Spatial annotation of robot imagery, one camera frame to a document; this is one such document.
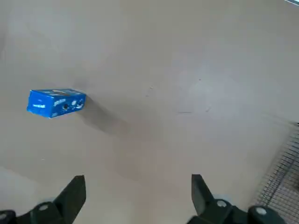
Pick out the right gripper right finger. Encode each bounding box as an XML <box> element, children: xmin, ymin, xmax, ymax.
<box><xmin>186</xmin><ymin>173</ymin><xmax>286</xmax><ymax>224</ymax></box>

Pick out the blue cookie box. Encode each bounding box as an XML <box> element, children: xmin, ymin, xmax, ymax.
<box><xmin>26</xmin><ymin>88</ymin><xmax>87</xmax><ymax>119</ymax></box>

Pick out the black wire shelf rack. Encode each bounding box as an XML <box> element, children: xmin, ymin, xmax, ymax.
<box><xmin>251</xmin><ymin>120</ymin><xmax>299</xmax><ymax>224</ymax></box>

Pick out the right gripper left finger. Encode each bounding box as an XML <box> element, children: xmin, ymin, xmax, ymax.
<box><xmin>0</xmin><ymin>175</ymin><xmax>86</xmax><ymax>224</ymax></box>

